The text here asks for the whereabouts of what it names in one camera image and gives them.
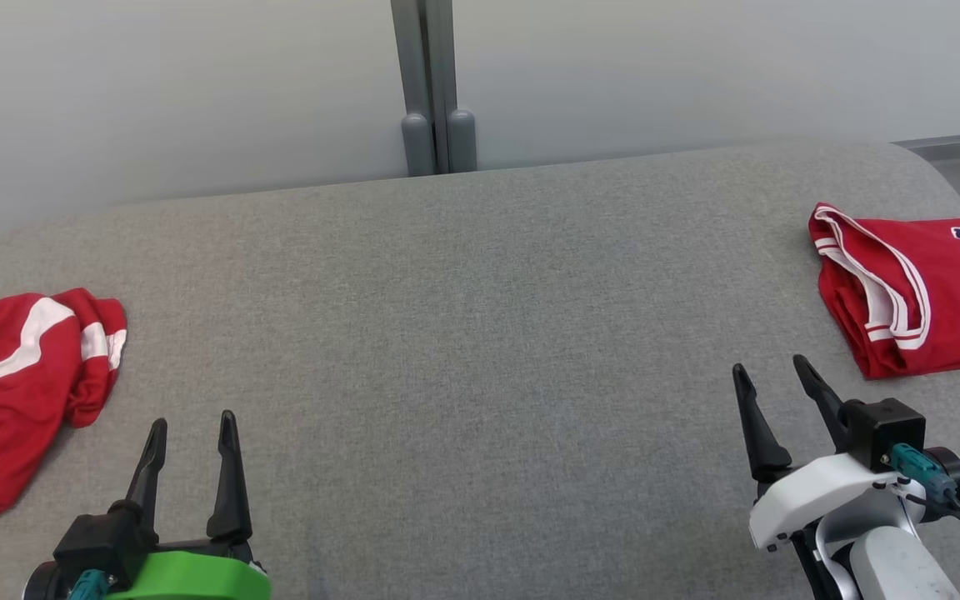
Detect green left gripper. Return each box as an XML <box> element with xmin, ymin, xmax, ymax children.
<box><xmin>109</xmin><ymin>410</ymin><xmax>271</xmax><ymax>600</ymax></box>

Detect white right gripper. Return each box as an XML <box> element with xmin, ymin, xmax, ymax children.
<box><xmin>732</xmin><ymin>355</ymin><xmax>906</xmax><ymax>553</ymax></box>

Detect red shorts with white stripe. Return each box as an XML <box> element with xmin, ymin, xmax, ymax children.
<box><xmin>0</xmin><ymin>288</ymin><xmax>128</xmax><ymax>537</ymax></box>

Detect grey partition post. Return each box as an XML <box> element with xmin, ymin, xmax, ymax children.
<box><xmin>391</xmin><ymin>0</ymin><xmax>478</xmax><ymax>177</ymax></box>

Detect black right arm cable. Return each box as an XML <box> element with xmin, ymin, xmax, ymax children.
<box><xmin>890</xmin><ymin>443</ymin><xmax>960</xmax><ymax>586</ymax></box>

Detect red and white basketball jersey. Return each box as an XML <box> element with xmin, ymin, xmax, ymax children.
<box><xmin>808</xmin><ymin>202</ymin><xmax>960</xmax><ymax>381</ymax></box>

